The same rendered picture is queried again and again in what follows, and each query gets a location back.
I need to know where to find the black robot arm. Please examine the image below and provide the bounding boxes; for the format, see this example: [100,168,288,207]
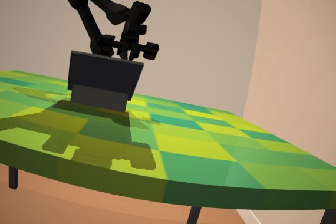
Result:
[68,0,151,57]

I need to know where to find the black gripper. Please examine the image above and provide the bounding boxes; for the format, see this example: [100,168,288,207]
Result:
[101,34,159,61]

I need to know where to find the grey switch panel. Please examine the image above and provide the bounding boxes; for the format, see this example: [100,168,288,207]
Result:
[68,50,144,113]

